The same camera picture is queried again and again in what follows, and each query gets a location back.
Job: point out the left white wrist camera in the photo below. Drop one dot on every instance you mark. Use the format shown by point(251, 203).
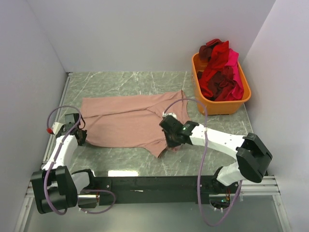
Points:
point(55, 128)

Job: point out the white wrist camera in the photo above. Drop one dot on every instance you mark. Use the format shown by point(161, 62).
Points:
point(169, 114)
point(55, 128)

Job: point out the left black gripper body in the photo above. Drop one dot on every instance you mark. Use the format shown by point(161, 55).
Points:
point(82, 140)

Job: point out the black base beam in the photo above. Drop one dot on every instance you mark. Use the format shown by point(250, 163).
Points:
point(138, 189)

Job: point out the magenta t shirt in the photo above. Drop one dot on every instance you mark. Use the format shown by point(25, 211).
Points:
point(237, 91)

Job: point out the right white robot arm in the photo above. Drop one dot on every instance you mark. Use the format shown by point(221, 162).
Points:
point(251, 157)

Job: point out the pink t shirt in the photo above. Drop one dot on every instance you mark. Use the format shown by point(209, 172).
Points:
point(131, 121)

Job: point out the orange plastic basket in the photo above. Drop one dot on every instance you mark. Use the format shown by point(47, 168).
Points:
point(217, 107)

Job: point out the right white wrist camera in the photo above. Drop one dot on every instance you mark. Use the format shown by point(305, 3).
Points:
point(169, 114)

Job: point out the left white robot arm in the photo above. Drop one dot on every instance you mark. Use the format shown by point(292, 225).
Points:
point(54, 183)

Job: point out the dark maroon t shirt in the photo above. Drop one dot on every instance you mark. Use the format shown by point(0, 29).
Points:
point(205, 51)

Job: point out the bright red t shirt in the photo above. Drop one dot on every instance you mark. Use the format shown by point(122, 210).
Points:
point(216, 63)

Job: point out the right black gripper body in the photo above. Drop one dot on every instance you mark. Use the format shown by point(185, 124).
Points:
point(171, 141)

